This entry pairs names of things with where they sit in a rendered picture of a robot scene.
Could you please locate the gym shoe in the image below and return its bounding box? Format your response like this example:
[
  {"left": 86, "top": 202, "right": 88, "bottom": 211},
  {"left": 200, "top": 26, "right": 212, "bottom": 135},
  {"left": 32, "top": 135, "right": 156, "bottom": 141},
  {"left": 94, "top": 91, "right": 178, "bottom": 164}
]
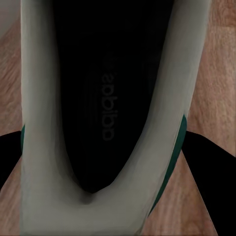
[{"left": 19, "top": 0, "right": 211, "bottom": 236}]

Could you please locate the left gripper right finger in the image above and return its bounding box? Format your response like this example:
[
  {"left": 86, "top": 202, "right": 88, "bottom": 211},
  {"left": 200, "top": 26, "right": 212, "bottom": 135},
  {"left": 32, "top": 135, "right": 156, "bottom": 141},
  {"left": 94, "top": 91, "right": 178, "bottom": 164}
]
[{"left": 182, "top": 131, "right": 236, "bottom": 236}]

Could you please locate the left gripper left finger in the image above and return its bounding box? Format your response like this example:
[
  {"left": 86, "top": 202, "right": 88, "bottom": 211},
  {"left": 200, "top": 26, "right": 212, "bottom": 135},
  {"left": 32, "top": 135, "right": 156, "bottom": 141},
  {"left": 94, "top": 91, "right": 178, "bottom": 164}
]
[{"left": 0, "top": 131, "right": 22, "bottom": 190}]

